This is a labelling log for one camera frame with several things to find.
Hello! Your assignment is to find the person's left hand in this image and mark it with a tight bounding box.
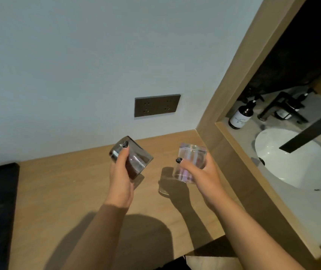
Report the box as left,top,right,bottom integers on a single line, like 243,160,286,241
104,141,135,209

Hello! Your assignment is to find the white round sink basin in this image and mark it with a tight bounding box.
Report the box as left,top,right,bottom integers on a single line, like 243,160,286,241
254,128,321,191

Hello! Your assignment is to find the person's right forearm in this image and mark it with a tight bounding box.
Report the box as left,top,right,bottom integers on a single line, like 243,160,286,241
205,191,305,270

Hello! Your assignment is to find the person's left forearm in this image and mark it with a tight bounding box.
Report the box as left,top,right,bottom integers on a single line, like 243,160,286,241
61,203,130,270

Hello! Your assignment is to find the dark pump soap bottle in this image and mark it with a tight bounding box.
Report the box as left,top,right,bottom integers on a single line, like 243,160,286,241
228,94,264,130
274,88,317,121

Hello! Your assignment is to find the dark wall socket panel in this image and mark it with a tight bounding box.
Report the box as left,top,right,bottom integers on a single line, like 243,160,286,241
134,94,181,118

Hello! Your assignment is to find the smoky grey drinking glass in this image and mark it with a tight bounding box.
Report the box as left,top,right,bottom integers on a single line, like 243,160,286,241
109,136,154,182

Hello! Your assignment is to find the black basin faucet spout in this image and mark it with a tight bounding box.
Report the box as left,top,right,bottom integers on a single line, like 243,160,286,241
279,115,321,154

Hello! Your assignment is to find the black tray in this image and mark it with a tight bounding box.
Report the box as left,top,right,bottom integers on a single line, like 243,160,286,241
0,162,20,270

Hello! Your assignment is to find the wooden partition frame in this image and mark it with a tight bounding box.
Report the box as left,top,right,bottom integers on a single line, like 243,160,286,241
196,0,321,270

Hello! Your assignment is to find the clear drinking glass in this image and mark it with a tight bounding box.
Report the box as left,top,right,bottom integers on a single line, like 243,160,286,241
172,143,208,184

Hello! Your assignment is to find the black faucet handle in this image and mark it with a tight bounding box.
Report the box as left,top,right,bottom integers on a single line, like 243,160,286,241
257,91,310,125

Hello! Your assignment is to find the person's right hand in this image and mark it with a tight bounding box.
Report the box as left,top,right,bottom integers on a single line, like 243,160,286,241
176,152,229,212

